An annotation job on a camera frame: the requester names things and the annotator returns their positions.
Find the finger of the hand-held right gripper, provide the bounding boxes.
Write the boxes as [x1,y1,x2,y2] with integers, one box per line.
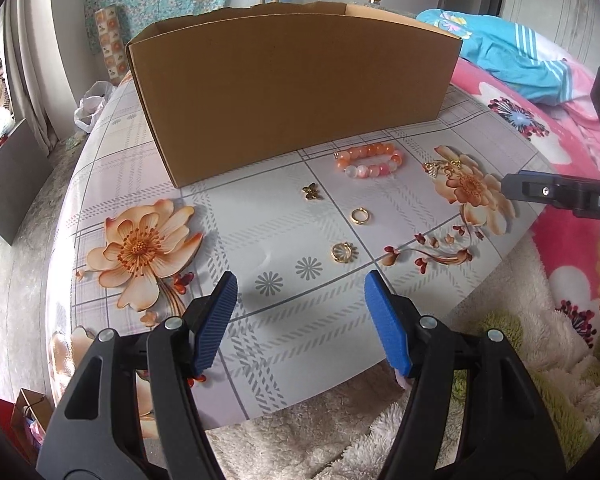
[501,170,593,219]

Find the blue striped garment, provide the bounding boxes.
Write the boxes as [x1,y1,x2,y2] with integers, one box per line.
[417,8,571,106]

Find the brown cardboard box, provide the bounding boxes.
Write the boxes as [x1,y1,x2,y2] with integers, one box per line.
[126,1,463,188]

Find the orange patterned roll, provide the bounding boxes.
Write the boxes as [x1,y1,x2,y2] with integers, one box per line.
[94,6,133,88]

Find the grey curtain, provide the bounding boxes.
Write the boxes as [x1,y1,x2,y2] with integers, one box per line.
[2,0,88,151]

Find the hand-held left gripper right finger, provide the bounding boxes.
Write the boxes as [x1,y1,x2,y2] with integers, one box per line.
[364,270,581,480]

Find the white plastic bag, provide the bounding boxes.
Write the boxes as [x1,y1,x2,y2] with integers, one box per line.
[74,80,115,135]

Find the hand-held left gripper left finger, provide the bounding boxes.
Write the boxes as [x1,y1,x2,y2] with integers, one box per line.
[35,271,239,480]

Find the white fleece cloth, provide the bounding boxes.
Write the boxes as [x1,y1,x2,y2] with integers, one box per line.
[207,230,600,480]

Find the floral table cover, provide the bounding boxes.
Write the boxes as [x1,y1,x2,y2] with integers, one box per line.
[45,77,553,433]

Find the pink floral blanket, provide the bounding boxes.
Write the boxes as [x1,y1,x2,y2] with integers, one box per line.
[447,55,600,361]

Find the brown paper bag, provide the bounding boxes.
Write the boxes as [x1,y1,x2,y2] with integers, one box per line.
[11,388,56,466]

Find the dark cabinet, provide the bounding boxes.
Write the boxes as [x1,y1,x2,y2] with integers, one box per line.
[0,117,56,246]

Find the pink orange bead bracelet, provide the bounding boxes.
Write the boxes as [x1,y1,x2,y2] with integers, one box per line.
[332,142,405,179]

